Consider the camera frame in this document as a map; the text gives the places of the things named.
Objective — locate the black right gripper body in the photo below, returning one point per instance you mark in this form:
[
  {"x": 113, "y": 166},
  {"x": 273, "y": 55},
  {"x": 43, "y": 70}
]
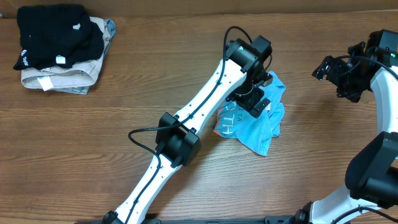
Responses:
[{"x": 351, "y": 85}]

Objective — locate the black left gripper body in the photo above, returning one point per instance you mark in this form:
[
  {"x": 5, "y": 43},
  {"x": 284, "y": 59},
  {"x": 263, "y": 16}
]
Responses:
[{"x": 254, "y": 101}]

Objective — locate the light blue t-shirt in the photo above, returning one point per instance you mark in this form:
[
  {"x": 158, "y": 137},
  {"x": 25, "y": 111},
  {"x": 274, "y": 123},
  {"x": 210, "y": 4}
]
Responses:
[{"x": 255, "y": 133}]

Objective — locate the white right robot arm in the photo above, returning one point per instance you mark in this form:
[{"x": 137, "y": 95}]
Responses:
[{"x": 370, "y": 181}]

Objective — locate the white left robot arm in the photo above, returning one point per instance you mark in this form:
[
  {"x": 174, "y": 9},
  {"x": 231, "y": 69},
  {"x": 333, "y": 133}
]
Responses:
[{"x": 237, "y": 79}]

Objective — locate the beige folded garment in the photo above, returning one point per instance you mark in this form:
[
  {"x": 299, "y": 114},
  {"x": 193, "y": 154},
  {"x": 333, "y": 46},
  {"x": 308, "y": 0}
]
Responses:
[{"x": 55, "y": 78}]

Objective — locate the black folded garment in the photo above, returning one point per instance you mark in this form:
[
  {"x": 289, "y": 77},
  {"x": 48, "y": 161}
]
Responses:
[{"x": 58, "y": 35}]

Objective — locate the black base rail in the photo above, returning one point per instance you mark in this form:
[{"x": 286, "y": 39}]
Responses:
[{"x": 205, "y": 221}]

